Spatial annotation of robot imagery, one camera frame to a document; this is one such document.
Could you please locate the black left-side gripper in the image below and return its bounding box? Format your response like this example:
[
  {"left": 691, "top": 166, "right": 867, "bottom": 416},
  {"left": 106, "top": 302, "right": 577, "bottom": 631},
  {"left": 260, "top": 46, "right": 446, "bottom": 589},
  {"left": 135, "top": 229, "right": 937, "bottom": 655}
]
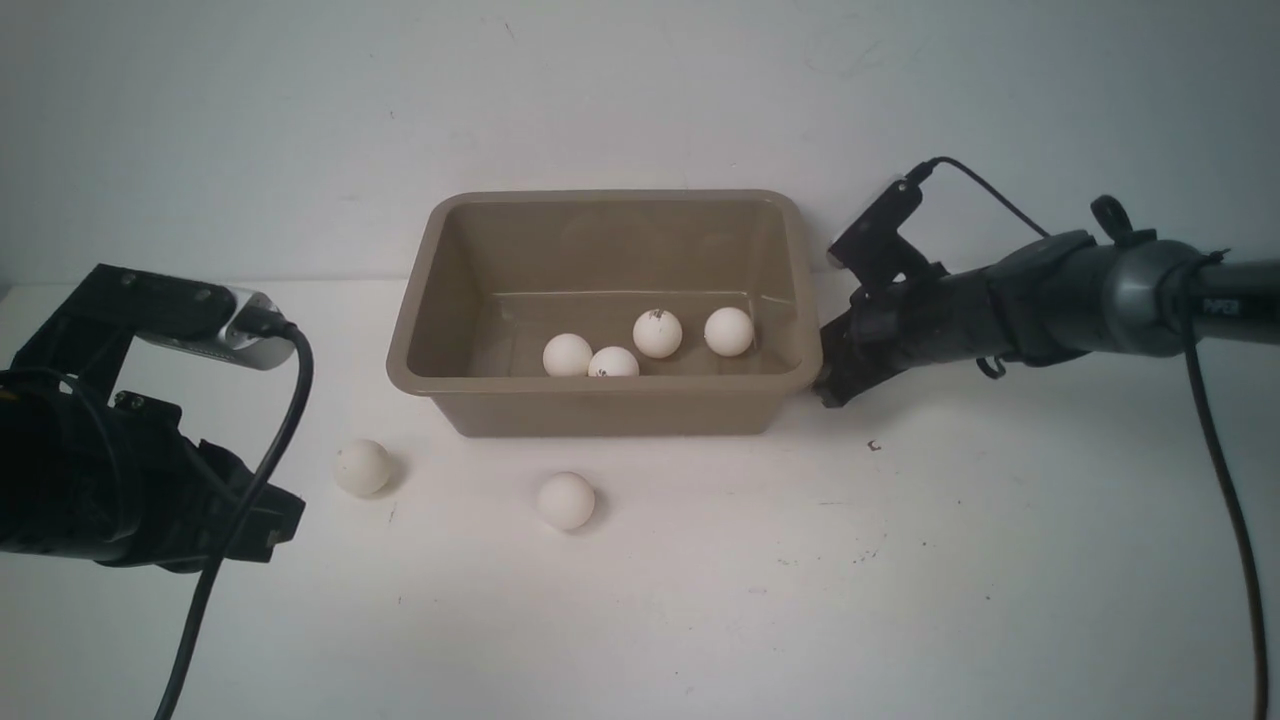
[{"left": 1, "top": 370, "right": 306, "bottom": 573}]

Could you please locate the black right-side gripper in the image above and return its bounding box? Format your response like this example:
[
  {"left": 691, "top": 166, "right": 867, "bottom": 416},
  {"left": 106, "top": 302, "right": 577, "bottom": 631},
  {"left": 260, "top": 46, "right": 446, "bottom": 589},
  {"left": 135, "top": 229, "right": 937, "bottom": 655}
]
[{"left": 812, "top": 269, "right": 1011, "bottom": 409}]

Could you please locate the marked white ping-pong ball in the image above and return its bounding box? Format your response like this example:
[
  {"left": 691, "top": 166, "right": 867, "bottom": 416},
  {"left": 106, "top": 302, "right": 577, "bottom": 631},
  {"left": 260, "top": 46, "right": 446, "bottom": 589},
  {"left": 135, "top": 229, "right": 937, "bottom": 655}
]
[{"left": 588, "top": 346, "right": 640, "bottom": 377}]

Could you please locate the tan plastic bin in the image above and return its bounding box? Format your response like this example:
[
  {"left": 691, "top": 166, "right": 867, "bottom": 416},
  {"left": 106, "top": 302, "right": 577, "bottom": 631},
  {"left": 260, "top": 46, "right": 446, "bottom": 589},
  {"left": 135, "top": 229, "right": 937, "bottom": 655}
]
[{"left": 387, "top": 190, "right": 820, "bottom": 438}]

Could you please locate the dark right-side robot arm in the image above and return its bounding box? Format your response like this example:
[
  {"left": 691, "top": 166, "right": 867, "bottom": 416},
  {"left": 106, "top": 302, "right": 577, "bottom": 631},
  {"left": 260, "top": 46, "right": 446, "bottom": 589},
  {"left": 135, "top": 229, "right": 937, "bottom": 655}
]
[{"left": 813, "top": 182, "right": 1279, "bottom": 407}]

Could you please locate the left-side black cable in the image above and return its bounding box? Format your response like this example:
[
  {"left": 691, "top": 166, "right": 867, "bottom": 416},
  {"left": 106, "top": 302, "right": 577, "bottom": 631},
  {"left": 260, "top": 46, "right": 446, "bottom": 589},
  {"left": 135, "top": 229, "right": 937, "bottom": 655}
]
[{"left": 152, "top": 320, "right": 315, "bottom": 720}]

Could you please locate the right-side wrist camera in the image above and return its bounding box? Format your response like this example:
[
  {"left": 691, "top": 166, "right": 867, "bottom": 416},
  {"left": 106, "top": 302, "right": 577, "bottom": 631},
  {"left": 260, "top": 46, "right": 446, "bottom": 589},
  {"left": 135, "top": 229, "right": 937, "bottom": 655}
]
[{"left": 826, "top": 176, "right": 947, "bottom": 299}]

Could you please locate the left-side silver wrist camera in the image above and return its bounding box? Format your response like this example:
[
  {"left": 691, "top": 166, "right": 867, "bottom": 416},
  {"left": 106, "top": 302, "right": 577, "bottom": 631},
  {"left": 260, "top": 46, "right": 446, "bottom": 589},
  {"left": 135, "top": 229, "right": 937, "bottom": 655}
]
[{"left": 12, "top": 264, "right": 294, "bottom": 398}]

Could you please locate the right-side black cable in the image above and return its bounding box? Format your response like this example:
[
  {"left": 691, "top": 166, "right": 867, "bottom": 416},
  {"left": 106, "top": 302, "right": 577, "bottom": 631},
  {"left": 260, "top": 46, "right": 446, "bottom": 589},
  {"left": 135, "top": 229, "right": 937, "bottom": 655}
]
[{"left": 905, "top": 156, "right": 1268, "bottom": 720}]

